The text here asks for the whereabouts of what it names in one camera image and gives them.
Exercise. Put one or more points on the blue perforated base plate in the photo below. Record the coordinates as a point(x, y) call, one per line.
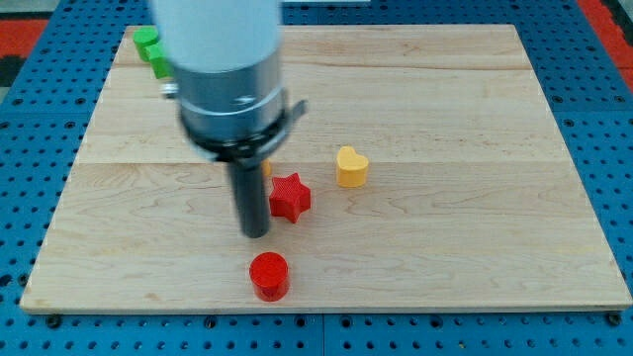
point(48, 108)

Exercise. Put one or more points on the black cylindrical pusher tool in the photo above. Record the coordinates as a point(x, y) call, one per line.
point(247, 184)

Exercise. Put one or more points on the yellow heart block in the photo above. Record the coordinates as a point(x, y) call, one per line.
point(351, 168)

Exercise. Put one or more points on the yellow block behind tool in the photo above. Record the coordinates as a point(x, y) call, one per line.
point(266, 167)

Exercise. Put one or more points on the red star block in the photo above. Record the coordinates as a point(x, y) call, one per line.
point(289, 197)

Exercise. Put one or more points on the wooden board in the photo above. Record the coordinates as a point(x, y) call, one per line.
point(472, 202)

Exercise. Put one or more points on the green cylinder block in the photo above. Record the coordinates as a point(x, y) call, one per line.
point(143, 37)

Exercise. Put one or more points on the red cylinder block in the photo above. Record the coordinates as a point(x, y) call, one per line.
point(269, 276)

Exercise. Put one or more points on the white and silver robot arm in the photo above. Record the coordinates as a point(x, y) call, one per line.
point(225, 56)

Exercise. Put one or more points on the green cube block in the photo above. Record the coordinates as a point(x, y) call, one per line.
point(158, 61)

